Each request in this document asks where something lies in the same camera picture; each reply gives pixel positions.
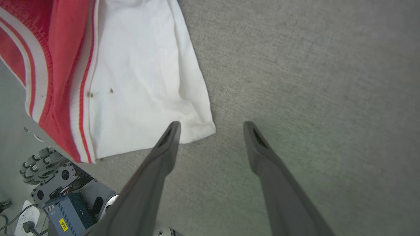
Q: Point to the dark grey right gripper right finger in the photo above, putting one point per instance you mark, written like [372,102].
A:
[285,196]

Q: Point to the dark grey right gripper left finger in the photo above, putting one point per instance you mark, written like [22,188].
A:
[144,196]

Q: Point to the red shorts with white stripes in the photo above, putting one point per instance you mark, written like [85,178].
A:
[131,72]

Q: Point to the dark grey robot base chassis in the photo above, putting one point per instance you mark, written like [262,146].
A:
[88,193]

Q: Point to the blue-grey box with yellow label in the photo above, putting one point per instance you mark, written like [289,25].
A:
[70,216]

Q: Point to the grey mecanum wheel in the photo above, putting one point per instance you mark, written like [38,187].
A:
[41,164]

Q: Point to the grey fabric sofa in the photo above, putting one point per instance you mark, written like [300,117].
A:
[311,82]

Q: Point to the white power strip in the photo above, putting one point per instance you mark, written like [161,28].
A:
[28,214]

